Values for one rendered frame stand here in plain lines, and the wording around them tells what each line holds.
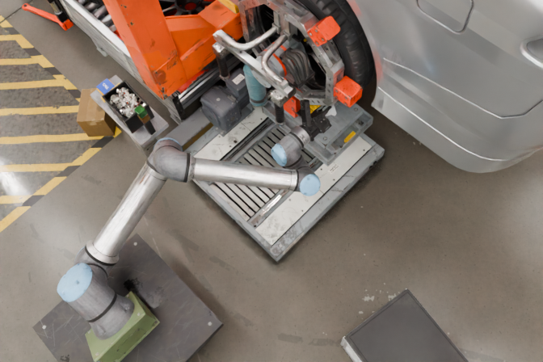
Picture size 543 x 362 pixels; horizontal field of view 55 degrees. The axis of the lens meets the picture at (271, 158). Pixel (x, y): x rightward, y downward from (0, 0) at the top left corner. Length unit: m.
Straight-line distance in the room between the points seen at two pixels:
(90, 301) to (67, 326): 0.37
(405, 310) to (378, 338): 0.16
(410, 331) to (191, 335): 0.92
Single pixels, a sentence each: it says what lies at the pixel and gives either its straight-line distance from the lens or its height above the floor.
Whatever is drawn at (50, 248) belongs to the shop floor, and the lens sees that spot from 3.06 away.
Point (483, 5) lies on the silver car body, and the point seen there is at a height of 1.54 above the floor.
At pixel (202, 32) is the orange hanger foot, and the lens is 2.53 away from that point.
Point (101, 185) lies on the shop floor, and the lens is 3.08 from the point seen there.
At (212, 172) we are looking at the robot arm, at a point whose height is 0.80.
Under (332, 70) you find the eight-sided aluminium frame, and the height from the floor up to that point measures 0.97.
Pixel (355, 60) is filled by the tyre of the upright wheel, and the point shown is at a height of 0.98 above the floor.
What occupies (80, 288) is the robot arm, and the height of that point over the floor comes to 0.65.
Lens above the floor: 2.61
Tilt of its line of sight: 63 degrees down
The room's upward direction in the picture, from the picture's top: 9 degrees counter-clockwise
